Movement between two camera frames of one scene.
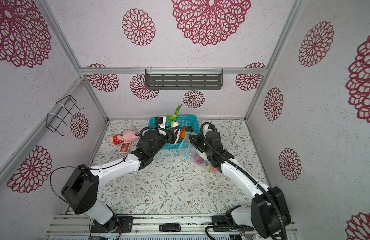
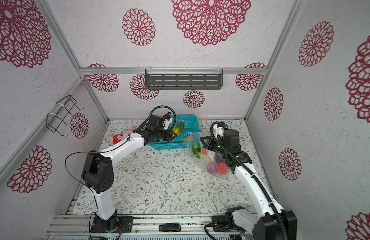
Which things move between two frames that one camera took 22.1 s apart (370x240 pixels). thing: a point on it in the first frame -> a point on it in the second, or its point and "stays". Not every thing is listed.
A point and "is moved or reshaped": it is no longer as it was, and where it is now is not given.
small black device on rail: (169, 227) stays
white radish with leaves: (174, 124) -> (197, 151)
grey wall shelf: (184, 78) stays
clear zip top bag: (198, 158) is moved or reshaped
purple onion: (198, 159) -> (212, 168)
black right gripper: (196, 143) -> (210, 144)
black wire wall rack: (59, 113) stays
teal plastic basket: (187, 123) stays
